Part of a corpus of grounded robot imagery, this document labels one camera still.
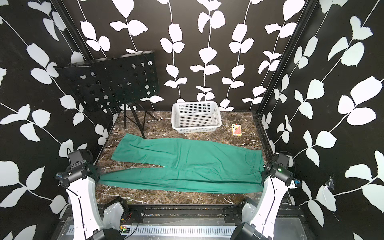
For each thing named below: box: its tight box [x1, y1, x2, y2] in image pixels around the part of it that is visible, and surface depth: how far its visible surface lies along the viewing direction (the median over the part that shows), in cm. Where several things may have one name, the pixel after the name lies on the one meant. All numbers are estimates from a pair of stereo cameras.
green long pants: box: [97, 133, 265, 194], surface depth 95 cm
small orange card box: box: [232, 124, 242, 137], surface depth 110 cm
